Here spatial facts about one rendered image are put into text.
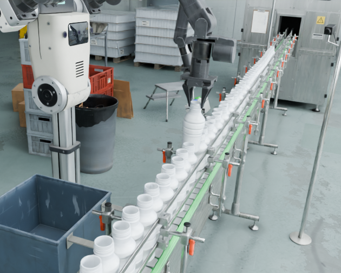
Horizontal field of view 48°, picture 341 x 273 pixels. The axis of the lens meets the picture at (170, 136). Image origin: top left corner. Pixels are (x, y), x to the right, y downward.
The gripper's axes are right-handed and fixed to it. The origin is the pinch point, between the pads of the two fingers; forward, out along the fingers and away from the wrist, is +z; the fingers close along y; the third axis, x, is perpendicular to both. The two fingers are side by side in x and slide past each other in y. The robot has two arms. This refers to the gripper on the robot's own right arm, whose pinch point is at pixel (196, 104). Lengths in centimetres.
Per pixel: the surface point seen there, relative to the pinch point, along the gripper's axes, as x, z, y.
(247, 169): 233, 128, -2
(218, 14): 1026, 37, -226
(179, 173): -19.1, 14.8, 2.1
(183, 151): -9.9, 12.3, 0.1
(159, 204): -36.0, 15.5, 2.7
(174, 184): -24.8, 15.6, 2.6
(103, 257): -61, 13, 1
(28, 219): -15, 50, -55
